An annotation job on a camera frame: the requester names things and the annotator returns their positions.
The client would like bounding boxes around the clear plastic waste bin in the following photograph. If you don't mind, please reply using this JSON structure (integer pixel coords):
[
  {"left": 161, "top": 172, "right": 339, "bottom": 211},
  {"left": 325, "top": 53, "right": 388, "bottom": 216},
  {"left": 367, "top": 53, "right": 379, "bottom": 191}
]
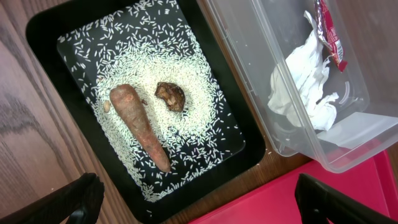
[{"left": 205, "top": 1, "right": 397, "bottom": 173}]

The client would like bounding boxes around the red plastic tray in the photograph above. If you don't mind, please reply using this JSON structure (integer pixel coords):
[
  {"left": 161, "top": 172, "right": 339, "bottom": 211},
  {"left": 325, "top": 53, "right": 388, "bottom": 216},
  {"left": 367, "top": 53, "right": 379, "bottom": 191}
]
[{"left": 188, "top": 149, "right": 398, "bottom": 224}]

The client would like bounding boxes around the white plastic spoon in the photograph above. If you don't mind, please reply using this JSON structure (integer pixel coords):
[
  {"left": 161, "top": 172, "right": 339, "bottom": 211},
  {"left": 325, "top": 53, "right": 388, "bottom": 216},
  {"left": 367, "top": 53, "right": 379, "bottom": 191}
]
[{"left": 103, "top": 100, "right": 111, "bottom": 113}]

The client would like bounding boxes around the white napkin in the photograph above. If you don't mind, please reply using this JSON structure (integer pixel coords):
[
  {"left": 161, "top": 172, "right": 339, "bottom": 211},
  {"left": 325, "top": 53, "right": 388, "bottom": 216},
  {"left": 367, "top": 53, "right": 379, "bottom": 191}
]
[{"left": 267, "top": 11, "right": 339, "bottom": 131}]

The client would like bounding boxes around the brown food scrap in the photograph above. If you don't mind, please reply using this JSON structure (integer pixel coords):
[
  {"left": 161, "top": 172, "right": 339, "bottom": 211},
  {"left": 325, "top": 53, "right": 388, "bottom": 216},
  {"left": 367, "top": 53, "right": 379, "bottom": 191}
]
[{"left": 155, "top": 82, "right": 185, "bottom": 112}]

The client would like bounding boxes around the brown carrot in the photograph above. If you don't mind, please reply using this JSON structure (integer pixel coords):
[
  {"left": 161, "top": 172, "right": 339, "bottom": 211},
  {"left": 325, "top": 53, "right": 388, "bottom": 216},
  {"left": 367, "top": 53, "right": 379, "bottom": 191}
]
[{"left": 109, "top": 84, "right": 171, "bottom": 172}]

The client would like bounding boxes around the white rice pile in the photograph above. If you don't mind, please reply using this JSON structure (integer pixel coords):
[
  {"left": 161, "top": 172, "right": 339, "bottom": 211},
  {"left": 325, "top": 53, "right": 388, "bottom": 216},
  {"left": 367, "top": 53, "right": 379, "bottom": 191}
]
[{"left": 57, "top": 1, "right": 245, "bottom": 202}]

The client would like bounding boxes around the red snack wrapper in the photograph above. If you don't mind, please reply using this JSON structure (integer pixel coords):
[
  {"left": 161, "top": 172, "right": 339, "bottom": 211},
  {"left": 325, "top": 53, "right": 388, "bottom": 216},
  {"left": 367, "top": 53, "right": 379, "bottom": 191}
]
[{"left": 314, "top": 0, "right": 348, "bottom": 73}]

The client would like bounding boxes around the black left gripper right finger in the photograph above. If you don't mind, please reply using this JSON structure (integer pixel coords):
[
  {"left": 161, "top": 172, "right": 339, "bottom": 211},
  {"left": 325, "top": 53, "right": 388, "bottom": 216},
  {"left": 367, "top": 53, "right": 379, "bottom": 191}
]
[{"left": 295, "top": 174, "right": 397, "bottom": 224}]

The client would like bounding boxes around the black waste tray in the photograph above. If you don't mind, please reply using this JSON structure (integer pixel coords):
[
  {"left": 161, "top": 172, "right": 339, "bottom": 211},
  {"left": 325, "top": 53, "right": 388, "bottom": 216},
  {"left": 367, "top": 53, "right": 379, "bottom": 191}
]
[{"left": 25, "top": 0, "right": 266, "bottom": 223}]

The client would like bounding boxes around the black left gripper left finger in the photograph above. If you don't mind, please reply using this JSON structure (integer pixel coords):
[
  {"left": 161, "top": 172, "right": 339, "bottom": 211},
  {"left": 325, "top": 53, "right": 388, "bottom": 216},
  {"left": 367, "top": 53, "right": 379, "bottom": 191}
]
[{"left": 1, "top": 173, "right": 104, "bottom": 224}]

